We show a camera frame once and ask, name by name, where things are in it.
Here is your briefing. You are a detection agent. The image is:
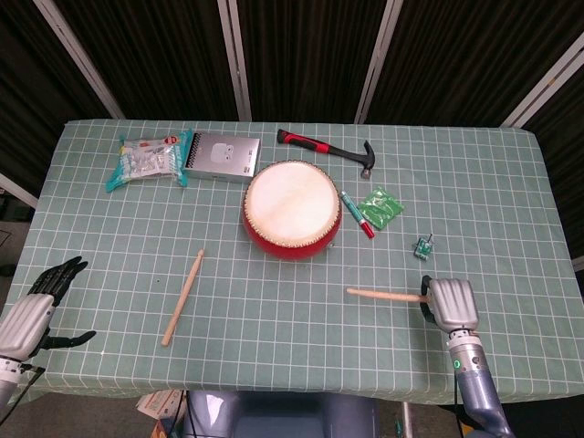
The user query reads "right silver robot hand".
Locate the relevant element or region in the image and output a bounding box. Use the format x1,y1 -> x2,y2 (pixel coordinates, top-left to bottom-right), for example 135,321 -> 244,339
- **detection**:
419,275 -> 481,332

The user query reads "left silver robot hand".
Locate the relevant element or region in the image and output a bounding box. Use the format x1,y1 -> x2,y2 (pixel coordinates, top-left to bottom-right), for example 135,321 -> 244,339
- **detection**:
0,255 -> 97,360

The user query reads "wooden drumstick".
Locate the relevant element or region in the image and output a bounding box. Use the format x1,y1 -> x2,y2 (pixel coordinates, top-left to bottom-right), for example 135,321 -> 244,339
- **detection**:
161,248 -> 205,347
345,286 -> 431,305

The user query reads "red drum with white skin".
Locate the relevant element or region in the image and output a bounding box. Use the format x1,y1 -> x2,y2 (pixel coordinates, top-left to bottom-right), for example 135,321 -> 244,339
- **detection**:
241,160 -> 343,262

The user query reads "small green circuit board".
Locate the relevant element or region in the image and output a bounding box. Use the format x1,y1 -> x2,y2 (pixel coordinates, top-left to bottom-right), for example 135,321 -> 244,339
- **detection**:
412,235 -> 434,260

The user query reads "green foil sachet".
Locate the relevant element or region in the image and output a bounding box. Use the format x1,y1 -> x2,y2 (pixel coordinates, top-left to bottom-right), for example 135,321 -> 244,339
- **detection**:
357,186 -> 406,230

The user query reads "green marker with red cap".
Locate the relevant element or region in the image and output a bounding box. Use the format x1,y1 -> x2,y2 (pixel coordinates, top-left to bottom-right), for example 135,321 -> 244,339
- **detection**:
339,190 -> 376,240

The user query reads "cardboard box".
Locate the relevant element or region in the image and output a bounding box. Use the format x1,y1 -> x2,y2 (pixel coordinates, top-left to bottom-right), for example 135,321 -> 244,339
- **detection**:
135,389 -> 188,438

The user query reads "green checked tablecloth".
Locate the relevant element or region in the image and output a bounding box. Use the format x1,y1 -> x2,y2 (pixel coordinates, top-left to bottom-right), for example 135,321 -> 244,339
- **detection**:
8,119 -> 584,407

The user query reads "clear teal snack bag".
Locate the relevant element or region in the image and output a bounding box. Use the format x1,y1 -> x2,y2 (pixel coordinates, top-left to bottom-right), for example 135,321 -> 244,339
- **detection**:
106,129 -> 193,193

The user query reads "black and red claw hammer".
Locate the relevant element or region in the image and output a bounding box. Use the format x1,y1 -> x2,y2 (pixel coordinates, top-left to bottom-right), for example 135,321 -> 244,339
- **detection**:
276,129 -> 378,180

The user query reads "grey earbuds box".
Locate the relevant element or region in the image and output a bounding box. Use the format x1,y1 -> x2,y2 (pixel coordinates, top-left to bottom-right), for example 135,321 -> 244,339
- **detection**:
182,131 -> 263,183

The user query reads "white partition post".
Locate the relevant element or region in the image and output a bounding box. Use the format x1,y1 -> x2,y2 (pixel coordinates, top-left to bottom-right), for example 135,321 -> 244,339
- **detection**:
32,0 -> 125,120
500,35 -> 584,128
0,172 -> 39,209
353,0 -> 404,124
216,0 -> 253,122

